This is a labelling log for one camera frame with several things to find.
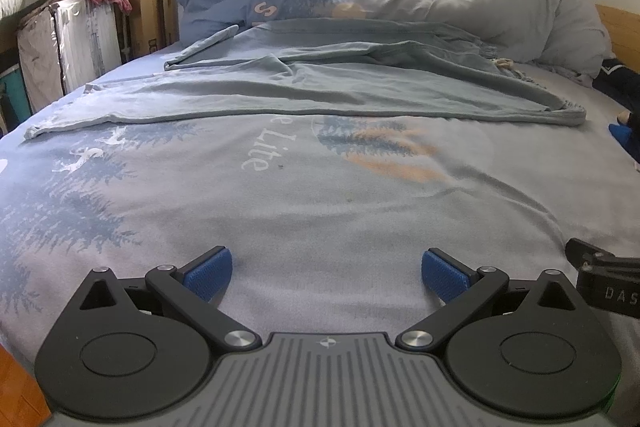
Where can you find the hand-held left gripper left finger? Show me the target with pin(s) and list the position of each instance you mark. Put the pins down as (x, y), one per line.
(207, 274)

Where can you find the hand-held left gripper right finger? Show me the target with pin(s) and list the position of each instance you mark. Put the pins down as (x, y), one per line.
(444, 274)

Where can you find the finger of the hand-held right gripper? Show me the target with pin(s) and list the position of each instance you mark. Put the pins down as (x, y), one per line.
(587, 253)

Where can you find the grey garment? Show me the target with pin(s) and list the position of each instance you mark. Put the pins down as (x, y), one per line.
(320, 89)

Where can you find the blue printed bed sheet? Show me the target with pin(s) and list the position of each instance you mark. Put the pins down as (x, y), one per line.
(280, 207)

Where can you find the blue cloth item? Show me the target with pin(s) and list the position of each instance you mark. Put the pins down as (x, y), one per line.
(621, 134)

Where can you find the dark navy garment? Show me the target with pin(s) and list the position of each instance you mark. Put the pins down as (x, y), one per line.
(620, 84)

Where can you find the wooden headboard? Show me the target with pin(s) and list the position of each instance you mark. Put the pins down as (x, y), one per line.
(622, 29)

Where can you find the brown cardboard box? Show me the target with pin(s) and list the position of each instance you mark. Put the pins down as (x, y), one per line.
(147, 19)

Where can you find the wrapped bedding stack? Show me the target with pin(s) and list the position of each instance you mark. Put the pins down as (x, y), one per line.
(85, 39)

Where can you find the teal storage box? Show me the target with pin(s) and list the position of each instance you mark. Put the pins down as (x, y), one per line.
(12, 94)

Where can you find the clear storage bag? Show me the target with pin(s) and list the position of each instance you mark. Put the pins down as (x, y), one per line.
(37, 52)

